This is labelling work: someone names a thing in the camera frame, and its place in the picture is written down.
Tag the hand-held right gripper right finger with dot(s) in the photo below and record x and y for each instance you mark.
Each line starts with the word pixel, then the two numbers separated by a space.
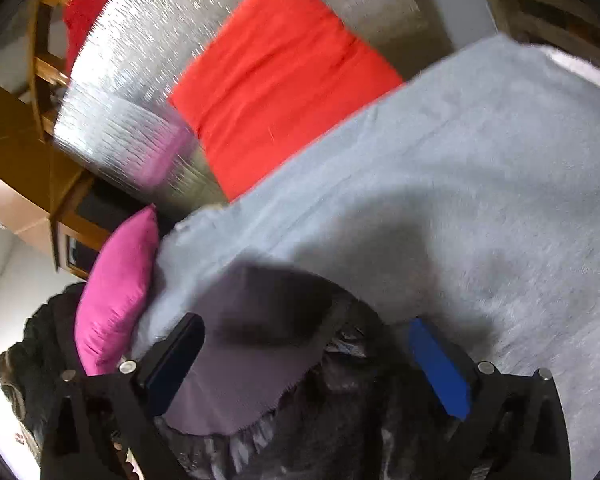
pixel 440 375

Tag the grey fleece blanket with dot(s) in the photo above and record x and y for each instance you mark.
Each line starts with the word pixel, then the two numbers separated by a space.
pixel 480 185

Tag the dark clothes pile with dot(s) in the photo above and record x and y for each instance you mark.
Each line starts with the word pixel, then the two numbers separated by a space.
pixel 45 360

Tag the wooden slatted chair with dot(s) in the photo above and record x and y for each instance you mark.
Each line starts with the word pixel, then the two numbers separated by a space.
pixel 540 0

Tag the silver foil mat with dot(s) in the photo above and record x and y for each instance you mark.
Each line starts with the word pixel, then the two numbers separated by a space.
pixel 145 60

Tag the red cushion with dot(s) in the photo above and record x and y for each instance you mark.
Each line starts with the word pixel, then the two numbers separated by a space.
pixel 280 85
pixel 90 0

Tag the wooden cabinet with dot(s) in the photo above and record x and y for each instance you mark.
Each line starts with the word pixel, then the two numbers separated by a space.
pixel 15 170

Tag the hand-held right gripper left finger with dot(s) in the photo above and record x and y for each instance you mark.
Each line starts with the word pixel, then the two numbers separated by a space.
pixel 172 365

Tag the pink pillow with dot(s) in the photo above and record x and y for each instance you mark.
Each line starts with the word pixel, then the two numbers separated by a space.
pixel 115 295

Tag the black quilted jacket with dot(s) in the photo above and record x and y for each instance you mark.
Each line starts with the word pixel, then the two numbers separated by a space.
pixel 340 410

